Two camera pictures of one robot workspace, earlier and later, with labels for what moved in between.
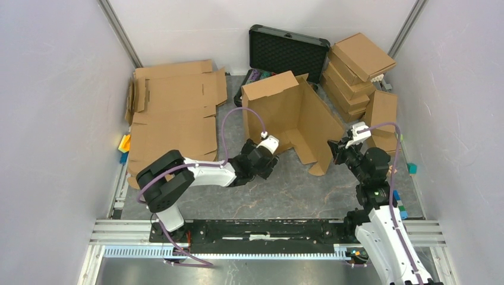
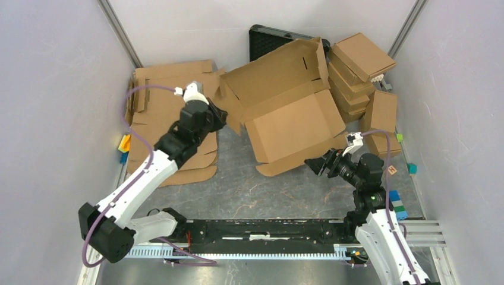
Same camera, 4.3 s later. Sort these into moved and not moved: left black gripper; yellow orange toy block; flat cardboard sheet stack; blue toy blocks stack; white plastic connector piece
Moved: left black gripper
Not moved: yellow orange toy block; blue toy blocks stack; white plastic connector piece; flat cardboard sheet stack
